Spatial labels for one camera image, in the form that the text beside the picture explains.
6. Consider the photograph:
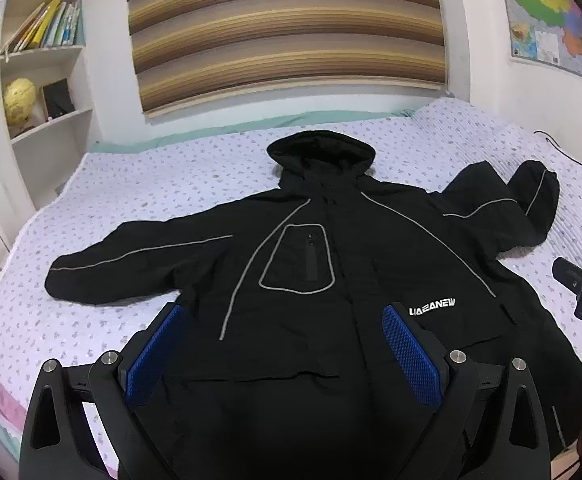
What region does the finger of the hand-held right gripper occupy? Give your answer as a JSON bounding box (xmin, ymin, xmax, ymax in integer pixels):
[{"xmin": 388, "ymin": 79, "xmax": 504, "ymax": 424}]
[{"xmin": 551, "ymin": 257, "xmax": 582, "ymax": 295}]

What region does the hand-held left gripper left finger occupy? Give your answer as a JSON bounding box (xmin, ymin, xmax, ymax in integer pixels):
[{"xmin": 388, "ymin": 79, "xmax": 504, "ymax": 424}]
[{"xmin": 18, "ymin": 302, "xmax": 188, "ymax": 480}]

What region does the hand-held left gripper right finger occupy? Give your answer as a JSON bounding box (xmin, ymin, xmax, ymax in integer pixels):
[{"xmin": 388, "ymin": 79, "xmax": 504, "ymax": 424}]
[{"xmin": 381, "ymin": 302, "xmax": 552, "ymax": 480}]

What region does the black hooded jacket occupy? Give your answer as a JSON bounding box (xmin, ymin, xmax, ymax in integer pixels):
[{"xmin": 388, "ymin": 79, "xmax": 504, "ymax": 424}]
[{"xmin": 45, "ymin": 130, "xmax": 582, "ymax": 480}]

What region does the white floral quilt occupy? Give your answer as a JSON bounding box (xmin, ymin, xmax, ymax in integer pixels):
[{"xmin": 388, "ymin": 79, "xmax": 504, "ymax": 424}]
[{"xmin": 0, "ymin": 97, "xmax": 582, "ymax": 436}]

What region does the green bed sheet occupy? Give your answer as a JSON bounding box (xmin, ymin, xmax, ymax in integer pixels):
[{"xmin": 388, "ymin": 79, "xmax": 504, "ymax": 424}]
[{"xmin": 88, "ymin": 109, "xmax": 417, "ymax": 153}]

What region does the white bookshelf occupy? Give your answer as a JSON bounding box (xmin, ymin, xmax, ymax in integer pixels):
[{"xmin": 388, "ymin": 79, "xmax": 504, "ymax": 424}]
[{"xmin": 0, "ymin": 0, "xmax": 96, "ymax": 211}]

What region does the yellow globe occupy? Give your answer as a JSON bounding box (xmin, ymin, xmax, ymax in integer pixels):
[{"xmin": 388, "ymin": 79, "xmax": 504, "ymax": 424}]
[{"xmin": 2, "ymin": 77, "xmax": 38, "ymax": 126}]

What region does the brown striped window blind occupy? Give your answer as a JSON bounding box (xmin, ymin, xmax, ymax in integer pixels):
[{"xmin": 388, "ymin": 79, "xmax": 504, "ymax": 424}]
[{"xmin": 126, "ymin": 0, "xmax": 447, "ymax": 121}]

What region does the row of leaning yellow books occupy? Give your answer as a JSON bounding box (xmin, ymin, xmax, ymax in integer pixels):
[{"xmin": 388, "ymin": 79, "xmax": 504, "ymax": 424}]
[{"xmin": 1, "ymin": 0, "xmax": 84, "ymax": 56}]

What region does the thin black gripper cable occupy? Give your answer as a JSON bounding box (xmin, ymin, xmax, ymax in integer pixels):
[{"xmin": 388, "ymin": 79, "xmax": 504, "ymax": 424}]
[{"xmin": 554, "ymin": 452, "xmax": 582, "ymax": 480}]

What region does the colourful wall map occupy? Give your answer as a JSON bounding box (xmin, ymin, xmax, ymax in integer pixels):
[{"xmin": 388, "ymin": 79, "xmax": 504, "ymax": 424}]
[{"xmin": 494, "ymin": 0, "xmax": 582, "ymax": 93}]

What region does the black picture frame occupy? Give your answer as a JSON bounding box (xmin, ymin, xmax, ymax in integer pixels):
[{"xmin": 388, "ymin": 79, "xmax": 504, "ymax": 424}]
[{"xmin": 41, "ymin": 78, "xmax": 76, "ymax": 118}]

